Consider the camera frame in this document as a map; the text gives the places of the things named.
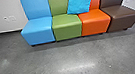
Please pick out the cyan square pillow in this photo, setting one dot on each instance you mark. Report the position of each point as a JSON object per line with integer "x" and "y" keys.
{"x": 79, "y": 2}

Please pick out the blue sofa seat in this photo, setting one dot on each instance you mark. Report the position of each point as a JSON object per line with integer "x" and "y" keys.
{"x": 37, "y": 30}

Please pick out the orange sofa seat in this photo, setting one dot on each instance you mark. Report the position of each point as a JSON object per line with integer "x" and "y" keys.
{"x": 95, "y": 21}

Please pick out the brown sofa seat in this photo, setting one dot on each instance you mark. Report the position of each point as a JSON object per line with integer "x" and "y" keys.
{"x": 121, "y": 16}

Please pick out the green sofa seat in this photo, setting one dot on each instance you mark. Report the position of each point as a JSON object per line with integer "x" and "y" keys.
{"x": 66, "y": 26}

